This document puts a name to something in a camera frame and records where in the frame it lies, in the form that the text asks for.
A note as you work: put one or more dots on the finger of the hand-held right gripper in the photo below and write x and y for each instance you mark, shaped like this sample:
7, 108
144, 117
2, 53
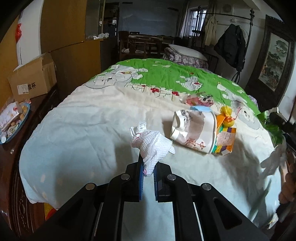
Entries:
278, 120

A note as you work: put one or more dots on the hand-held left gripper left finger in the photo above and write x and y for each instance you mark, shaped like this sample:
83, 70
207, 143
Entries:
140, 183

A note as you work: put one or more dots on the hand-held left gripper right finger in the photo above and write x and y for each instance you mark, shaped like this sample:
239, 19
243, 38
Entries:
156, 183

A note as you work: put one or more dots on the green wrapper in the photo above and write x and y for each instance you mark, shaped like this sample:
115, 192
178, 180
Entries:
275, 136

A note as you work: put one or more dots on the white tissue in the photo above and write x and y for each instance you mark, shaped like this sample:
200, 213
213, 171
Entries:
152, 146

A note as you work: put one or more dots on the orange purple snack packet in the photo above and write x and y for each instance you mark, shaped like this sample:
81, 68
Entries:
226, 139

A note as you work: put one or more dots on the white paper bag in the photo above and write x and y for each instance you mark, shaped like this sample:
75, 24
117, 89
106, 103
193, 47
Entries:
196, 129

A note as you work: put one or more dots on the person's right hand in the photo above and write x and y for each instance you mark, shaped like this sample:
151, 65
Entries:
288, 187

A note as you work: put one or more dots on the purple bed sheet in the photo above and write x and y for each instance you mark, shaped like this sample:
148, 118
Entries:
253, 100

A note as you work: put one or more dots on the dark framed painting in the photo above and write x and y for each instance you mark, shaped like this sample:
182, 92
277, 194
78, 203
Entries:
274, 62

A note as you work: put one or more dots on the printed cartoon quilt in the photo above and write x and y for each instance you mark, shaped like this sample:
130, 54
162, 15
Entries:
92, 129

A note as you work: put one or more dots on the light blue paper piece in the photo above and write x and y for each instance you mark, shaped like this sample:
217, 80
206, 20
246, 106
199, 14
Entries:
198, 109

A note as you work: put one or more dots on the black jacket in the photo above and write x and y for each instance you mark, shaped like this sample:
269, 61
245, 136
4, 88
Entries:
231, 46

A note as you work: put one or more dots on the black metal coat rack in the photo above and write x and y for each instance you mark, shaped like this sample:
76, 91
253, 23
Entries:
252, 16

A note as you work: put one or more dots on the beige coat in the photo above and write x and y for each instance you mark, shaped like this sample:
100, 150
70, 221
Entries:
210, 30

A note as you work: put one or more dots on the white pillow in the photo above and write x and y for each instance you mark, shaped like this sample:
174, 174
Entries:
185, 51

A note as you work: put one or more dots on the dark wooden sideboard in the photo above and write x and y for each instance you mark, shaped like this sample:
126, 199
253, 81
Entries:
13, 185

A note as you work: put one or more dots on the window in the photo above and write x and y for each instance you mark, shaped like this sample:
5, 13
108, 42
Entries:
196, 20

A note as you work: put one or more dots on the pile of round cookies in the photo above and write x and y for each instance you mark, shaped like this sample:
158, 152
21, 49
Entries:
24, 112

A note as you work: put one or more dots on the blue plate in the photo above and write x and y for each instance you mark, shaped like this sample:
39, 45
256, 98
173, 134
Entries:
9, 138

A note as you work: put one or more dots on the wooden table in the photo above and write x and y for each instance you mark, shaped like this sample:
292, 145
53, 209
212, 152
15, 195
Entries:
143, 39

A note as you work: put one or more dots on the wooden wardrobe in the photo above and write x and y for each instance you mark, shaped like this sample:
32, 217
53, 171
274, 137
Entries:
69, 58

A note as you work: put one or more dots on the cardboard box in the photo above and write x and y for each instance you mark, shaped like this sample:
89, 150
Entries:
34, 81

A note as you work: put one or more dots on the pink snack packet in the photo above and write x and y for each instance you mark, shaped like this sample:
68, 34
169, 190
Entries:
9, 113

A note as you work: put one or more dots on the white cloth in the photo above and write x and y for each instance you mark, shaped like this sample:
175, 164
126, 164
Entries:
101, 36

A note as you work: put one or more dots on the red hanging ornament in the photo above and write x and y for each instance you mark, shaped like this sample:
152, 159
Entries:
18, 32

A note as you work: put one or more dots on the round wall vent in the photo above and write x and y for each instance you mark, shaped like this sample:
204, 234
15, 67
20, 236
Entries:
226, 8

